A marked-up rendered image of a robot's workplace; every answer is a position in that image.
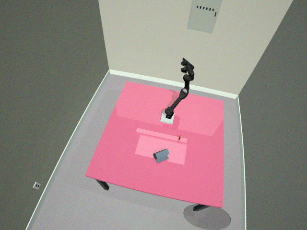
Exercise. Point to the black sloped panel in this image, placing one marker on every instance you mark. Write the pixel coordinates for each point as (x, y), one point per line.
(161, 155)

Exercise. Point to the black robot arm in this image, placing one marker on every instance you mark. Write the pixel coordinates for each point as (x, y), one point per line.
(187, 78)

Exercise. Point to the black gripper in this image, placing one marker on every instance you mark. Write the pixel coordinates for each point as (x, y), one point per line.
(187, 64)

